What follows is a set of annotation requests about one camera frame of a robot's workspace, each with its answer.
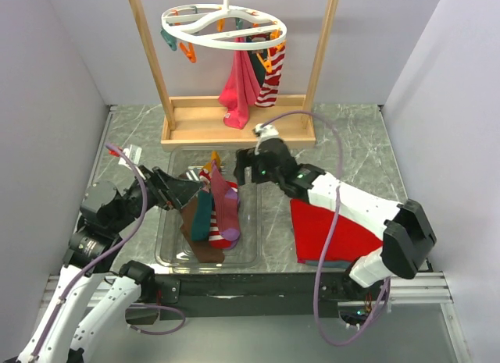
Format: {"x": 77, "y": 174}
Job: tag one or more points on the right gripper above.
{"x": 247, "y": 158}

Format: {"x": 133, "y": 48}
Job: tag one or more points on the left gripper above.
{"x": 169, "y": 190}

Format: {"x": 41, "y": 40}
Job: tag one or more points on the dark teal santa sock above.
{"x": 201, "y": 225}
{"x": 259, "y": 69}

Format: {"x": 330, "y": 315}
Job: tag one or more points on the red white striped sock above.
{"x": 214, "y": 236}
{"x": 273, "y": 65}

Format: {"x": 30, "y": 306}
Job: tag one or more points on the brown sock with striped cuff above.
{"x": 202, "y": 250}

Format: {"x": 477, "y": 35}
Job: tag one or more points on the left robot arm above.
{"x": 68, "y": 332}

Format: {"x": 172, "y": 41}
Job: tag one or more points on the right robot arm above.
{"x": 403, "y": 229}

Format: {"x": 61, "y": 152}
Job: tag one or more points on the wooden hanger stand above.
{"x": 199, "y": 119}

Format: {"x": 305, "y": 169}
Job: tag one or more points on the white round clip hanger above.
{"x": 224, "y": 26}

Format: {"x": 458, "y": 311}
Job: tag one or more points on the clear plastic tray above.
{"x": 172, "y": 250}

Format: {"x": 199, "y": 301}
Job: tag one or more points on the pink cloth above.
{"x": 240, "y": 91}

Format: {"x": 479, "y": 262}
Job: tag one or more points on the red folded cloth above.
{"x": 311, "y": 226}

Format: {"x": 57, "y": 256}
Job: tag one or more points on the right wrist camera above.
{"x": 265, "y": 132}

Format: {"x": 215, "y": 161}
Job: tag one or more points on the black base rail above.
{"x": 257, "y": 294}

